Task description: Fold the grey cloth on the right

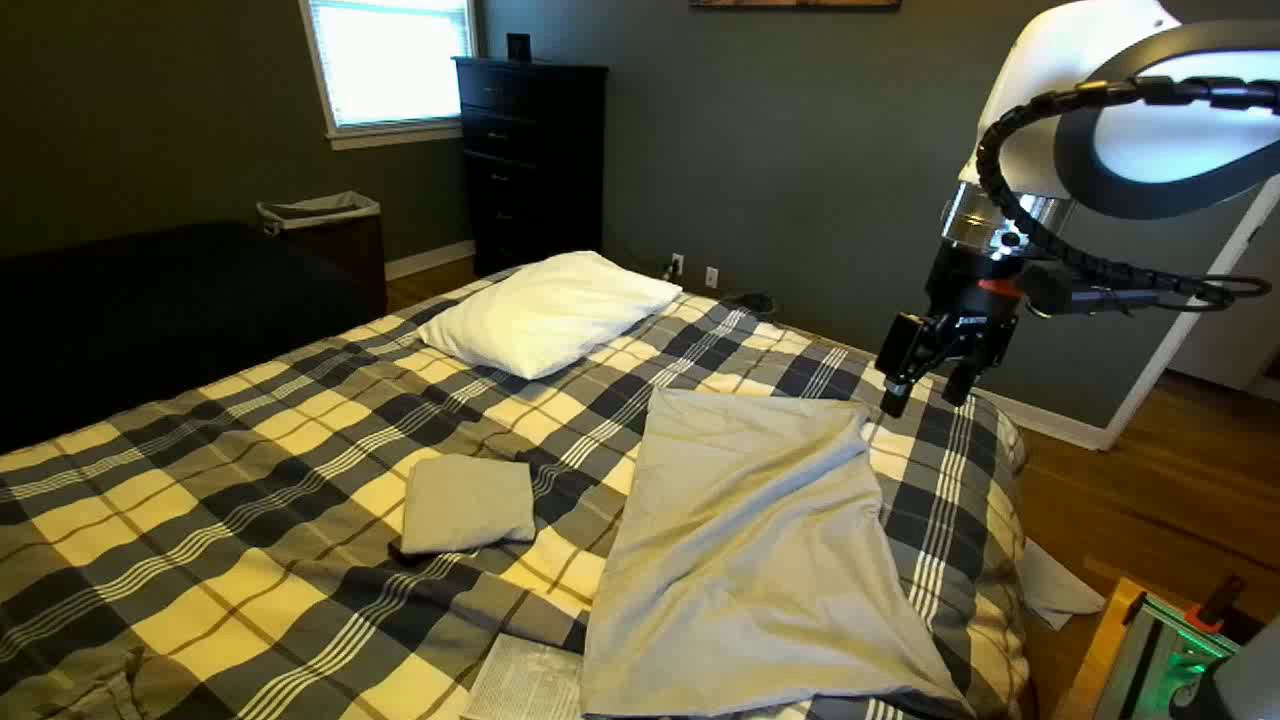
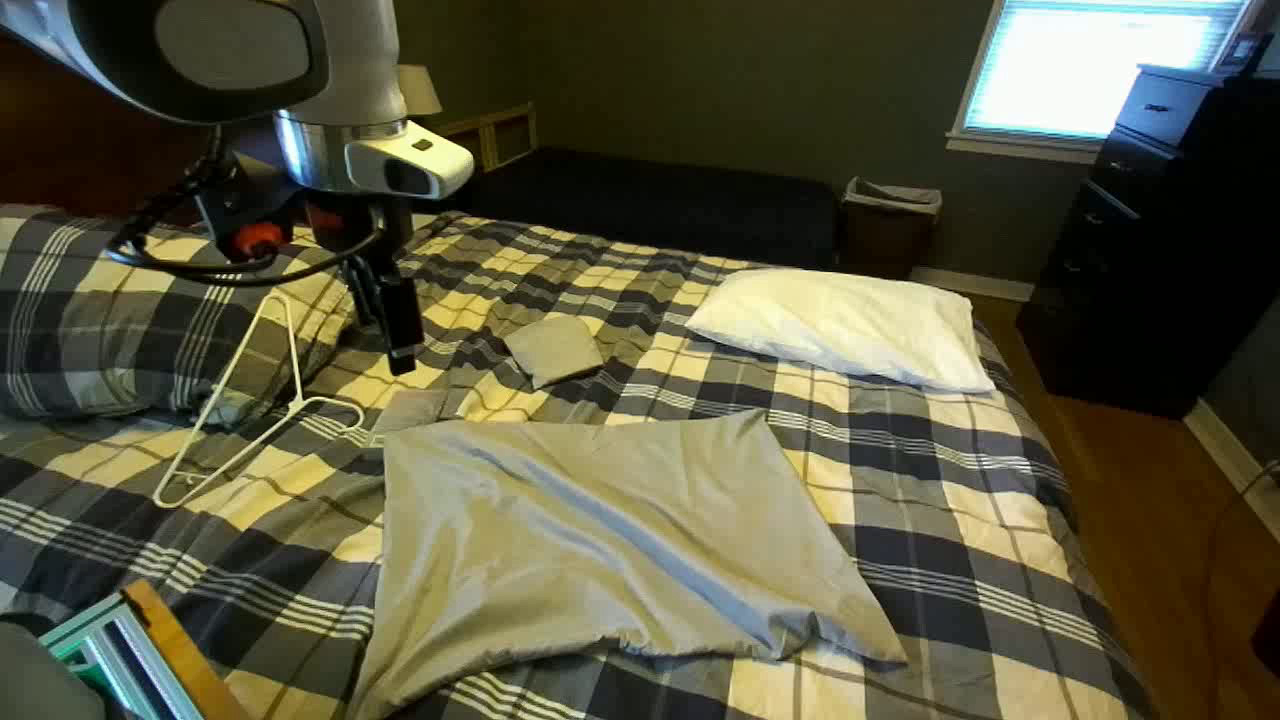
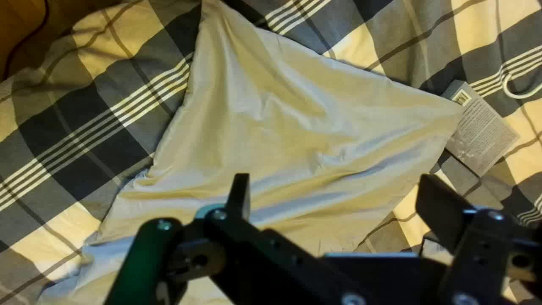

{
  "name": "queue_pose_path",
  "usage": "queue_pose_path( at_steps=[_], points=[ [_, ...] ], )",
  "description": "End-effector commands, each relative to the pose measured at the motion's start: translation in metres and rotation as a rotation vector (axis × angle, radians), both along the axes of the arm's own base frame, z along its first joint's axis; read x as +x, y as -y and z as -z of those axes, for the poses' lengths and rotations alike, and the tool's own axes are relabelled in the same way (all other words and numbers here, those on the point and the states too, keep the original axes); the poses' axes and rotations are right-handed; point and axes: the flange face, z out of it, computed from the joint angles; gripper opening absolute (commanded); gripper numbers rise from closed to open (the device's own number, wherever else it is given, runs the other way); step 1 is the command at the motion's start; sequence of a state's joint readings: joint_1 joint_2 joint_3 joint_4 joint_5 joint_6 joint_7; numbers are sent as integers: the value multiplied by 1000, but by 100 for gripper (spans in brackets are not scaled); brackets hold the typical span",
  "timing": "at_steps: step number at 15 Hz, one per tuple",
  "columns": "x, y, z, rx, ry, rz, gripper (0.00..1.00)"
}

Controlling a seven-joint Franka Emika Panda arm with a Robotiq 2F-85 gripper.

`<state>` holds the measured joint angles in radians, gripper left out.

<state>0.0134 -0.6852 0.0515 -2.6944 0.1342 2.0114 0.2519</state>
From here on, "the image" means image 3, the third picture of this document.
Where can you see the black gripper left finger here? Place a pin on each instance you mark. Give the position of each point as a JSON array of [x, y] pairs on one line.
[[239, 197]]

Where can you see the plaid bedspread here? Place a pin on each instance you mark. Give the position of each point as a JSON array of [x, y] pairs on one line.
[[85, 112]]

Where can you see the large grey cloth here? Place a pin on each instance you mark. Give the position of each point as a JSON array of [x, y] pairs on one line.
[[293, 146]]

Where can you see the small folded grey cloth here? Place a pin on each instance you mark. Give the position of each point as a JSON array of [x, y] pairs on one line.
[[480, 132]]

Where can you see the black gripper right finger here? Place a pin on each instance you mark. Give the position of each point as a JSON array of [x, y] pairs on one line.
[[446, 212]]

